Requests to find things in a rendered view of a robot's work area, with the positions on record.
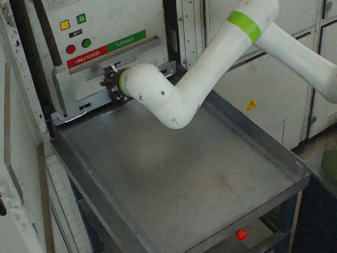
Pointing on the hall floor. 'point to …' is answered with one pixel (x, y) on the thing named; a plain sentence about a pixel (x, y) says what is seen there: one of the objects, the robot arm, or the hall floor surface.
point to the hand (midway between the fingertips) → (106, 82)
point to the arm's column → (316, 221)
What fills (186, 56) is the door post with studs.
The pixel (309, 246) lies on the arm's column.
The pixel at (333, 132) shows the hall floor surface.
